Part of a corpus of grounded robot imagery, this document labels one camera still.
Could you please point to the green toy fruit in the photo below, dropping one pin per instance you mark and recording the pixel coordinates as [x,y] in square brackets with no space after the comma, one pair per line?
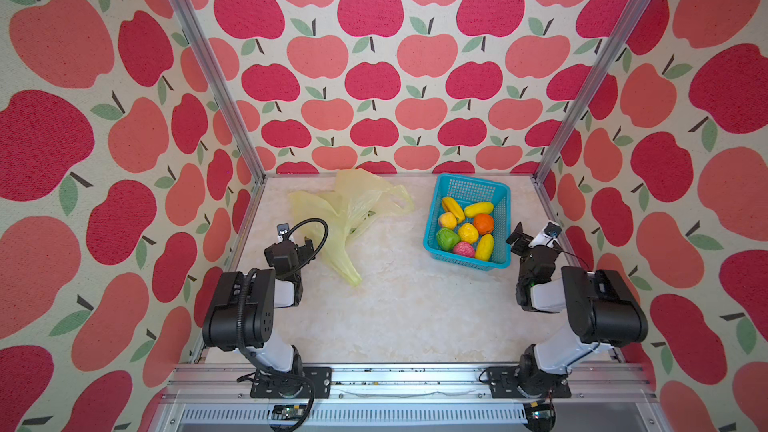
[447,239]

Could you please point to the red-orange toy persimmon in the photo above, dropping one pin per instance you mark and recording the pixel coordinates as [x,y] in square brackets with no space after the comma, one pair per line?
[483,223]

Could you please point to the aluminium left rear corner post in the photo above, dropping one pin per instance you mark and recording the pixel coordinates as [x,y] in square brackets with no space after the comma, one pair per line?
[214,76]

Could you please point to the aluminium right rear corner post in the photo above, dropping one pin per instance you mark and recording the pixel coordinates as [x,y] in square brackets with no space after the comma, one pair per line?
[614,45]

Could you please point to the orange toy fruit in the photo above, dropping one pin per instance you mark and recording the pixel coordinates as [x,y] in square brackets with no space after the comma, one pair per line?
[448,220]

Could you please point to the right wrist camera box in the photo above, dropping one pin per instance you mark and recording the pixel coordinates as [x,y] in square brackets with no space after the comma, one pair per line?
[547,236]

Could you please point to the aluminium corner post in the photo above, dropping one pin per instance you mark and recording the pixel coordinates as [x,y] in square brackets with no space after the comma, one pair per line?
[614,45]
[214,76]

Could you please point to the teal plastic mesh basket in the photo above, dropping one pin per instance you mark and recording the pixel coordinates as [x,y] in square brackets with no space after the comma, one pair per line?
[467,190]

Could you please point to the yellow toy banana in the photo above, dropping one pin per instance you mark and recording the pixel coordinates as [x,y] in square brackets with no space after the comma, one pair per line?
[475,209]

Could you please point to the yellow toy lemon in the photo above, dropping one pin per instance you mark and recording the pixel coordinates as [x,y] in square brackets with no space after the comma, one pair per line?
[484,248]

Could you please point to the yellow translucent plastic bag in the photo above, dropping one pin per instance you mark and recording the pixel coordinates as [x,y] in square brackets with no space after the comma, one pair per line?
[358,199]

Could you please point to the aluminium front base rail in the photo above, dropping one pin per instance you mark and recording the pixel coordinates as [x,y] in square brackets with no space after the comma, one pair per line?
[597,396]

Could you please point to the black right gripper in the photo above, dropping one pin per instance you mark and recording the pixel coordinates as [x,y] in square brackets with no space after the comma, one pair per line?
[522,249]

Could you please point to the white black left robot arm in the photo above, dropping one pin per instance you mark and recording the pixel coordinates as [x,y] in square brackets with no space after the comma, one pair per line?
[241,318]

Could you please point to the yellow toy bell pepper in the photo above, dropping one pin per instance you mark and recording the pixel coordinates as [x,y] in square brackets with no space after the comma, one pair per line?
[468,233]

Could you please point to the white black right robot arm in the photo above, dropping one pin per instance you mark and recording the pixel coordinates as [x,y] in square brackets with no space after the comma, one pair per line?
[601,310]

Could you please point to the pink toy fruit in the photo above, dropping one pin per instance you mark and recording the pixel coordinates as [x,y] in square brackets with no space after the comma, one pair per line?
[464,249]

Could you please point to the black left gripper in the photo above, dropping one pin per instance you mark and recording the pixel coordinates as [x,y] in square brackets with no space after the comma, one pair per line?
[303,253]

